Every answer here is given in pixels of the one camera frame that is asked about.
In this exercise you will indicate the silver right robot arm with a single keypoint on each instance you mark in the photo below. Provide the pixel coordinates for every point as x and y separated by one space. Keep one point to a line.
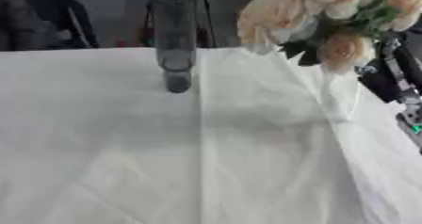
412 121

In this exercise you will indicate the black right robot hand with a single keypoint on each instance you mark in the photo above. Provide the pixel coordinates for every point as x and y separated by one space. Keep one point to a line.
382 82

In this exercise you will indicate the cream rose bouquet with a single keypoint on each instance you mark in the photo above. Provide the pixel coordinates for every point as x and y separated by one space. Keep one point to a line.
340 2

